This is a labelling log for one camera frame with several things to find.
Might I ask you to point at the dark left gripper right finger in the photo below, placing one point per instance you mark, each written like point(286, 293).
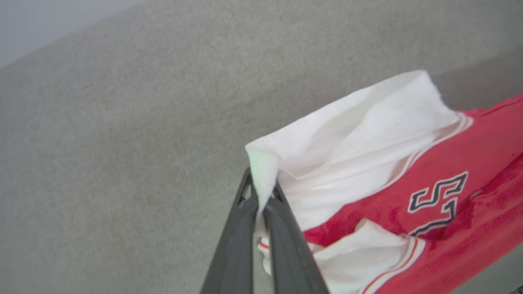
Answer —
point(290, 253)

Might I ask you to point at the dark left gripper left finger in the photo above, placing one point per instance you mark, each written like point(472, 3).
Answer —
point(237, 245)

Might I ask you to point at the red Bulls jersey white sleeves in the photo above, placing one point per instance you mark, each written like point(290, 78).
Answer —
point(408, 163)

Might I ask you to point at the grey fabric sofa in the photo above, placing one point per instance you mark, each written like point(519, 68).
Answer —
point(122, 163)

